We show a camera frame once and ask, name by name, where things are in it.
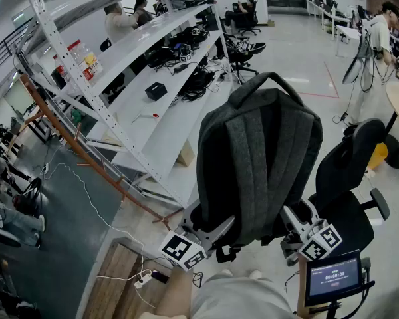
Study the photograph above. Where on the black office chair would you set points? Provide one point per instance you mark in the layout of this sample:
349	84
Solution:
244	53
345	184
249	17

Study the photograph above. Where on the yellow bin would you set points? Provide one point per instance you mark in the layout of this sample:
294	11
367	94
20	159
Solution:
378	155

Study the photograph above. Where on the small black display screen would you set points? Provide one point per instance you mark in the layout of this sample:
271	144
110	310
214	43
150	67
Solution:
334	277

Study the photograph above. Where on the person's right forearm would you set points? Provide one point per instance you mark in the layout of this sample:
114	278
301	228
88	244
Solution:
302	284

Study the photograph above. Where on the white metal shelving unit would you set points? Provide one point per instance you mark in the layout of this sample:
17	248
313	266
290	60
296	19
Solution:
173	125

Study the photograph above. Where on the person's left forearm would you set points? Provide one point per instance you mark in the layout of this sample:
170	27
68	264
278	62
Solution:
173	294

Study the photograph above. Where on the white power strip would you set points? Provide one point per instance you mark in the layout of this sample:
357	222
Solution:
143	279
46	169

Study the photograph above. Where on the black metal railing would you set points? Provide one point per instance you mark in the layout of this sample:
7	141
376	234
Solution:
6	43

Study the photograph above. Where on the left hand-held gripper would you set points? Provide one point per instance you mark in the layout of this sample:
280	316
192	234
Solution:
183	249

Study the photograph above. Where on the small black box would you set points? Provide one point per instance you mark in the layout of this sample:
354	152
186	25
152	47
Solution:
156	91

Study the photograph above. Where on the black phone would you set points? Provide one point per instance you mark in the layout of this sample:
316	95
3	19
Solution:
160	276

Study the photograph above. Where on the person's light grey shirt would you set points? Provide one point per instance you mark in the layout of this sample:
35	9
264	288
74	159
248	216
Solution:
242	297

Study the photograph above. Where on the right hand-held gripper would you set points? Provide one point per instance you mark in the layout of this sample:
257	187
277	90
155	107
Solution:
319	243

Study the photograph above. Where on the large clear plastic bottle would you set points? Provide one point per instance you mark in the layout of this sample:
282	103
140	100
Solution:
86	60

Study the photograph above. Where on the row of white desks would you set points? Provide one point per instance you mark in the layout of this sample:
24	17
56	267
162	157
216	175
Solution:
332	15

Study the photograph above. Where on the dark grey felt backpack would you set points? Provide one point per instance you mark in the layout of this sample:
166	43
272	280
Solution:
252	165

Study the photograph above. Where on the pile of black equipment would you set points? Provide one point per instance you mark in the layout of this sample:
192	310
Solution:
183	43

